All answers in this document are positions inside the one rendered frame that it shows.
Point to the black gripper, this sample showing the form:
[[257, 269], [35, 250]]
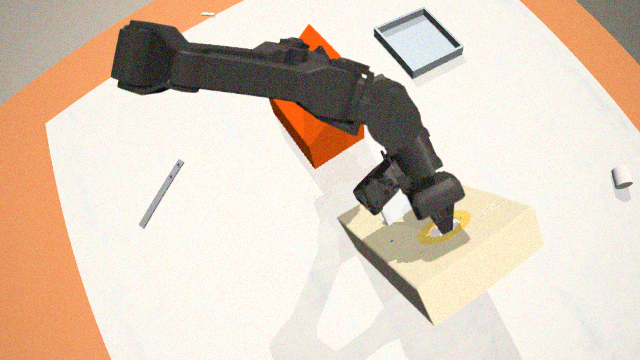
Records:
[[431, 193]]

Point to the grey flat bar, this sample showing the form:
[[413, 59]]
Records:
[[161, 192]]

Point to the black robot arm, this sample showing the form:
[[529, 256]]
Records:
[[333, 90]]

